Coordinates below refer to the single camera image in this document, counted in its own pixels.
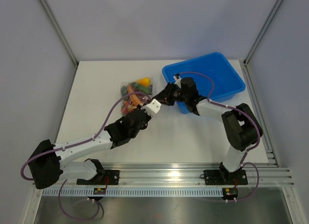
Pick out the controller board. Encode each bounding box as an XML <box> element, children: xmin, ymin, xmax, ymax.
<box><xmin>93</xmin><ymin>187</ymin><xmax>106</xmax><ymax>195</ymax></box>
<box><xmin>223</xmin><ymin>188</ymin><xmax>239</xmax><ymax>198</ymax></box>

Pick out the fake lychee bunch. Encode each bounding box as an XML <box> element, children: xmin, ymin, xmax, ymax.
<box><xmin>121</xmin><ymin>99</ymin><xmax>137</xmax><ymax>116</ymax></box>

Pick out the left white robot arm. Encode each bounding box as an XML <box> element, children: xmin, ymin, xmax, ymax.
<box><xmin>28</xmin><ymin>106</ymin><xmax>157</xmax><ymax>189</ymax></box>

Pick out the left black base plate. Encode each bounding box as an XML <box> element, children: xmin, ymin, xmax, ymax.
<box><xmin>76</xmin><ymin>170</ymin><xmax>120</xmax><ymax>185</ymax></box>

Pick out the green fake chili pepper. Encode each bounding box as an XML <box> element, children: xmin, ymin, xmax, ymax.
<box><xmin>135</xmin><ymin>84</ymin><xmax>153</xmax><ymax>95</ymax></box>

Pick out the right aluminium frame post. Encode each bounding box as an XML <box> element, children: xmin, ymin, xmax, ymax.
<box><xmin>243</xmin><ymin>0</ymin><xmax>285</xmax><ymax>67</ymax></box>

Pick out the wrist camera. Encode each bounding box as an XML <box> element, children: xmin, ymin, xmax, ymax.
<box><xmin>173</xmin><ymin>73</ymin><xmax>182</xmax><ymax>88</ymax></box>
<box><xmin>141</xmin><ymin>99</ymin><xmax>161</xmax><ymax>118</ymax></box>

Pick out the green fake cucumber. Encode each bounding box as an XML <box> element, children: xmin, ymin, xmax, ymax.
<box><xmin>120</xmin><ymin>85</ymin><xmax>128</xmax><ymax>96</ymax></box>

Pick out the aluminium mounting rail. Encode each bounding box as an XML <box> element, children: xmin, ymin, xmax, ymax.
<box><xmin>32</xmin><ymin>162</ymin><xmax>295</xmax><ymax>187</ymax></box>

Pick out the right controller board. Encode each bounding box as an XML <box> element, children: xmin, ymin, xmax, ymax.
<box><xmin>223</xmin><ymin>188</ymin><xmax>239</xmax><ymax>198</ymax></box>

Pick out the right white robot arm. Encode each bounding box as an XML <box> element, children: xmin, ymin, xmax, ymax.
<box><xmin>154</xmin><ymin>77</ymin><xmax>263</xmax><ymax>184</ymax></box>

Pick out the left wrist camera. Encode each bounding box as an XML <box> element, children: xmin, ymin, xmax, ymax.
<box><xmin>141</xmin><ymin>99</ymin><xmax>161</xmax><ymax>118</ymax></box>

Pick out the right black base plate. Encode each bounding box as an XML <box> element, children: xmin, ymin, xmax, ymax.
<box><xmin>202</xmin><ymin>169</ymin><xmax>248</xmax><ymax>186</ymax></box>

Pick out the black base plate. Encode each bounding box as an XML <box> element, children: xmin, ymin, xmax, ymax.
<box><xmin>76</xmin><ymin>170</ymin><xmax>120</xmax><ymax>185</ymax></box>
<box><xmin>202</xmin><ymin>169</ymin><xmax>248</xmax><ymax>186</ymax></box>

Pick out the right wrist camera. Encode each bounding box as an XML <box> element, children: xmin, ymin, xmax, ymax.
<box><xmin>173</xmin><ymin>73</ymin><xmax>182</xmax><ymax>88</ymax></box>

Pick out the orange papaya slice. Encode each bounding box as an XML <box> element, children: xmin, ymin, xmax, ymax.
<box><xmin>127</xmin><ymin>84</ymin><xmax>142</xmax><ymax>107</ymax></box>

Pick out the aluminium frame post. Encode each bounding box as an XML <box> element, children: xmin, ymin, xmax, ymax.
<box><xmin>38</xmin><ymin>0</ymin><xmax>79</xmax><ymax>68</ymax></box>
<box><xmin>243</xmin><ymin>0</ymin><xmax>285</xmax><ymax>67</ymax></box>

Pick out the clear zip top bag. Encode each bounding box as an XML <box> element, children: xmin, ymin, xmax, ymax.
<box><xmin>120</xmin><ymin>77</ymin><xmax>153</xmax><ymax>116</ymax></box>

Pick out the white slotted cable duct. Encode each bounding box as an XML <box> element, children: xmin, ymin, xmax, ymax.
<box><xmin>42</xmin><ymin>187</ymin><xmax>223</xmax><ymax>197</ymax></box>

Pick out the blue plastic bin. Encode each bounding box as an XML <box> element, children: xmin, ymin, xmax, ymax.
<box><xmin>162</xmin><ymin>52</ymin><xmax>246</xmax><ymax>103</ymax></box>

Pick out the yellow fake mango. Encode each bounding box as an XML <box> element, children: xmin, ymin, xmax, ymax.
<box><xmin>135</xmin><ymin>77</ymin><xmax>151</xmax><ymax>87</ymax></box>

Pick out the left controller board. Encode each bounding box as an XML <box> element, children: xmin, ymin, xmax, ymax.
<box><xmin>93</xmin><ymin>187</ymin><xmax>106</xmax><ymax>195</ymax></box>

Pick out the left aluminium frame post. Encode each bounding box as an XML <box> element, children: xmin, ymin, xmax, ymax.
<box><xmin>38</xmin><ymin>0</ymin><xmax>79</xmax><ymax>68</ymax></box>

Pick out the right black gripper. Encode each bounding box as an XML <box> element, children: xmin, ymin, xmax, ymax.
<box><xmin>153</xmin><ymin>82</ymin><xmax>189</xmax><ymax>106</ymax></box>

